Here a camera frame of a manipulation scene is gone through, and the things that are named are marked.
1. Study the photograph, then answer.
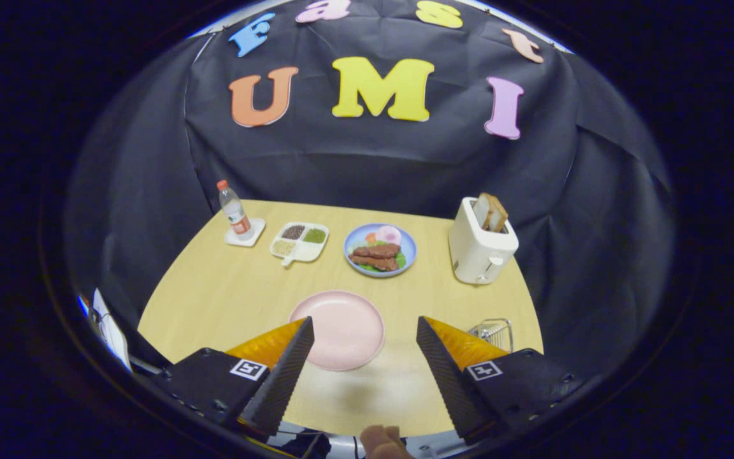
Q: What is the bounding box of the white divided dish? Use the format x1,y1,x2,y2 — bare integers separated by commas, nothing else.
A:
270,221,330,266

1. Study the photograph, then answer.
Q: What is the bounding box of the white paper sheet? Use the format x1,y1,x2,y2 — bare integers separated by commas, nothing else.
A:
90,288,132,372

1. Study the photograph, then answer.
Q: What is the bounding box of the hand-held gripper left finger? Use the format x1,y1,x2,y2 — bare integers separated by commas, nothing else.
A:
150,316,315,441

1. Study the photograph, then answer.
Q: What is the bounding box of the brown meat patty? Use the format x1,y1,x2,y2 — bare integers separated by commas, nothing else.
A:
348,254,399,272
352,243,401,259

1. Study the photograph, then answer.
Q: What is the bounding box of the white square coaster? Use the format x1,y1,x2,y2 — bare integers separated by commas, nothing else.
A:
224,217,266,248

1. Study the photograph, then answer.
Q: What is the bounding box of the clear cutlery basket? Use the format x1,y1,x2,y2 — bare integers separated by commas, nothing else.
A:
468,318,514,353

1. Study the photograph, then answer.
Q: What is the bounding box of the blue plate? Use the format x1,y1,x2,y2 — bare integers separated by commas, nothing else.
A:
343,223,417,278

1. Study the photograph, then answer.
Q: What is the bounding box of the toasted bread slice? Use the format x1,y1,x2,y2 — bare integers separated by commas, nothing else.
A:
485,194,509,233
473,193,492,230

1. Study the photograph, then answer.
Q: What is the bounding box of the water bottle red cap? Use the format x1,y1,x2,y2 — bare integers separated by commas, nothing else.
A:
217,180,253,241

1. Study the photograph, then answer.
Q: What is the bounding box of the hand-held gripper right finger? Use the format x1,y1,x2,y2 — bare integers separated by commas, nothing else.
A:
415,316,587,446

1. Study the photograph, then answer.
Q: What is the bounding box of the green lettuce leaf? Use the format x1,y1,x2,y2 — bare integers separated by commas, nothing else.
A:
357,245,407,273

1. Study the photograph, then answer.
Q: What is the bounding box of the white toaster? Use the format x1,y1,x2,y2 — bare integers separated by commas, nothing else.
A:
449,196,519,285

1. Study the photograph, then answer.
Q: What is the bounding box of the pink plate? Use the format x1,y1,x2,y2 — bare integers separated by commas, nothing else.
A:
289,291,385,372

